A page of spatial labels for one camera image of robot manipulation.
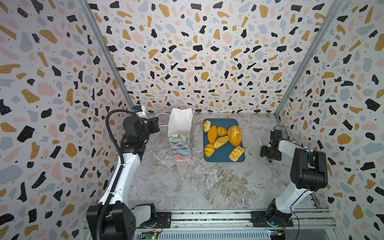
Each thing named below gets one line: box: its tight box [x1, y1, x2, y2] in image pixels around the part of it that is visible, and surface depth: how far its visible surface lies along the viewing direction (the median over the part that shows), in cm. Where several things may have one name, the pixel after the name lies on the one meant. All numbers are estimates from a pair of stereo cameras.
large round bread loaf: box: [227, 125, 243, 147], surface depth 104 cm
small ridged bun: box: [216, 126, 228, 137], surface depth 108 cm
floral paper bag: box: [168, 107, 195, 161], surface depth 87 cm
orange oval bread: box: [207, 125, 218, 145], surface depth 106 cm
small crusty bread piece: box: [203, 120, 211, 133], surface depth 108 cm
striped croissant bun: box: [204, 143, 215, 158], surface depth 97 cm
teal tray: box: [203, 118, 246, 163], surface depth 101 cm
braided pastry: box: [229, 146, 245, 162], surface depth 97 cm
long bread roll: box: [214, 135, 230, 149], surface depth 102 cm
